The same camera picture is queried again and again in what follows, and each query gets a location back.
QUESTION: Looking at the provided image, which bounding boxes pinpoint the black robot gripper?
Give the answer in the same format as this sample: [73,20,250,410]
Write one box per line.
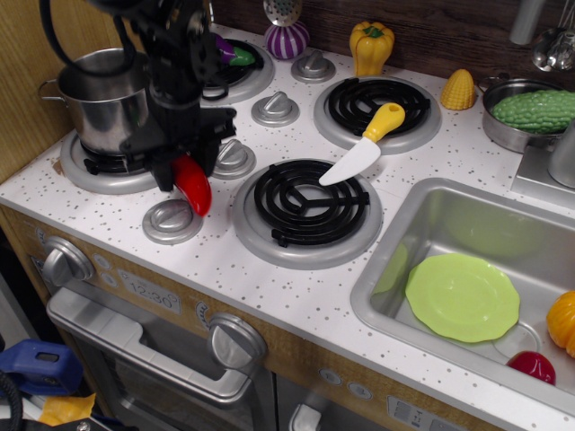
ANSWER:
[119,101,236,192]

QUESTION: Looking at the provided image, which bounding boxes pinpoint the red toy chili pepper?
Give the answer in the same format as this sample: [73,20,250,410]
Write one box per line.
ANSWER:
[171,154,212,216]

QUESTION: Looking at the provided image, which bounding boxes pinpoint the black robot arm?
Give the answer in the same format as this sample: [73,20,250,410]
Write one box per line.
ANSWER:
[82,1,235,191]

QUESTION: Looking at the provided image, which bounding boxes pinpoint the stainless steel pot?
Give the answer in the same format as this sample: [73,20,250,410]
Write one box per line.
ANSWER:
[38,52,149,154]

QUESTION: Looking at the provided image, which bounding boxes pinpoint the yellow toy bell pepper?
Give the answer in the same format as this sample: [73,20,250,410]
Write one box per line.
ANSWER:
[349,22,395,76]

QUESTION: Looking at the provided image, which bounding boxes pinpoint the small steel pan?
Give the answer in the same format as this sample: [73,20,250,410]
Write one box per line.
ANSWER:
[478,77,562,154]

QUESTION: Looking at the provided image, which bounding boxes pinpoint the grey stove knob middle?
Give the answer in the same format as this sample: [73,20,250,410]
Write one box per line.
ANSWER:
[212,139,257,180]

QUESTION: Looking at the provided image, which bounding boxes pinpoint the grey stove knob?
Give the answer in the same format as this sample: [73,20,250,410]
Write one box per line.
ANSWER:
[142,199,203,245]
[212,139,257,180]
[291,50,336,84]
[251,92,300,128]

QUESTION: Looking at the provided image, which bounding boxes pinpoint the grey stove knob front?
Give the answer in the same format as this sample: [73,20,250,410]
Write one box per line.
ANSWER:
[142,199,203,245]

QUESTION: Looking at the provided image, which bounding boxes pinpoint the front left stove burner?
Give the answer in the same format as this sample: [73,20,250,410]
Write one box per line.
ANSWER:
[59,129,158,196]

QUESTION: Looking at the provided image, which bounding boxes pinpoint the stove burner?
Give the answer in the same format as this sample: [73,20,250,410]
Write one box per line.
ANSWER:
[59,129,158,196]
[232,159,384,270]
[201,38,274,106]
[313,76,442,156]

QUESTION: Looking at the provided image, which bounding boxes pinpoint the back left stove burner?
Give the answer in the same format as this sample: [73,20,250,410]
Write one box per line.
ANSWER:
[201,38,274,106]

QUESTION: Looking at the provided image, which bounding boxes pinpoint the grey stove knob upper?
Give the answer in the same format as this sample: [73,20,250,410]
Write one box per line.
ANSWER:
[251,92,300,128]

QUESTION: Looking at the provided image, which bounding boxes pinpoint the front right stove burner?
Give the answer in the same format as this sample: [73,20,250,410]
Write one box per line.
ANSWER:
[232,159,384,270]

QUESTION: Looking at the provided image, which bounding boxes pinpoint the purple toy eggplant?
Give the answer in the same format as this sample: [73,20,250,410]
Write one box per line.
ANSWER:
[215,35,255,66]

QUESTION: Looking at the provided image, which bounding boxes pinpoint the purple white striped holder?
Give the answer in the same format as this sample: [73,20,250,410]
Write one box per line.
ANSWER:
[264,22,310,60]

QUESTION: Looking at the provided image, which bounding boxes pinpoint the grey oven dial left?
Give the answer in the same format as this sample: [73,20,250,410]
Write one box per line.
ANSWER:
[42,236,95,286]

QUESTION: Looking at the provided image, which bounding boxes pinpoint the grey oven dial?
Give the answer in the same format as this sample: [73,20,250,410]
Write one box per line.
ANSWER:
[208,312,268,370]
[42,236,95,286]

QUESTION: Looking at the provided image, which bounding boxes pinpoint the grey stove knob back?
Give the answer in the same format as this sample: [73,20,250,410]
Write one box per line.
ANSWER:
[291,50,336,84]

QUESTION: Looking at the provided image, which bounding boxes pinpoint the back right stove burner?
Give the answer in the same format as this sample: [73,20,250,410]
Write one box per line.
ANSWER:
[313,76,442,156]

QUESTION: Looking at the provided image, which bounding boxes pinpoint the metal slotted spoon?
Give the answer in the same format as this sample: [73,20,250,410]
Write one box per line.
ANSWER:
[263,0,303,27]

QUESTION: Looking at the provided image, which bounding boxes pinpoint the grey oven dial right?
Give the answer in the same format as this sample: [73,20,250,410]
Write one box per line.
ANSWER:
[208,312,268,370]

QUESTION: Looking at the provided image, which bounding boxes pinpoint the stainless steel sink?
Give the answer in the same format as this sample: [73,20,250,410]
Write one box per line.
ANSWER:
[350,179,574,414]

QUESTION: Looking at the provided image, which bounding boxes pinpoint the blue clamp tool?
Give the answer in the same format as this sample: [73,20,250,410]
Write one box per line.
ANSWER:
[1,339,84,396]

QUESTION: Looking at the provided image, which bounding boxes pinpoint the yellow cloth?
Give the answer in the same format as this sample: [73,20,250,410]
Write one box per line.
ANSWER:
[39,393,96,427]

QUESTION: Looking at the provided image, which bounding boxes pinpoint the yellow toy corn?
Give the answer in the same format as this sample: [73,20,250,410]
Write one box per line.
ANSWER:
[440,69,476,110]

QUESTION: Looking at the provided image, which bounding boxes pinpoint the light green plastic plate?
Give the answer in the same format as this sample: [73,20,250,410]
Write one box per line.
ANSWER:
[405,253,520,343]

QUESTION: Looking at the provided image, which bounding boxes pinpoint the green toy bitter gourd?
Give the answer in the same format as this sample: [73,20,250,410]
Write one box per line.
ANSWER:
[491,90,574,135]

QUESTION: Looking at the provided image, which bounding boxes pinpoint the hanging metal utensils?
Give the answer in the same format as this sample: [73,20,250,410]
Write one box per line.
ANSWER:
[531,1,574,72]

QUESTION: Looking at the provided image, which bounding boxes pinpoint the red toy tomato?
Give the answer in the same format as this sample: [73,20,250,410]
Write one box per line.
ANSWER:
[507,350,556,385]

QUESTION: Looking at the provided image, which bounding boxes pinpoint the orange toy pumpkin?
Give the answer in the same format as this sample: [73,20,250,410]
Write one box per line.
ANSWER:
[546,291,575,357]

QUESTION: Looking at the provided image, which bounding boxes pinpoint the black cable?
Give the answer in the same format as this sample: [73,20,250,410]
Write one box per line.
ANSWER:
[39,0,136,77]

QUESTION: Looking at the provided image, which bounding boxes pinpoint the toy knife yellow handle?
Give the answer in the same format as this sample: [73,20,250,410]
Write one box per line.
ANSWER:
[319,102,405,186]

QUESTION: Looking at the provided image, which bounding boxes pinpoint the grey oven door handle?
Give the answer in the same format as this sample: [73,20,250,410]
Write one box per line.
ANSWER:
[46,286,252,409]

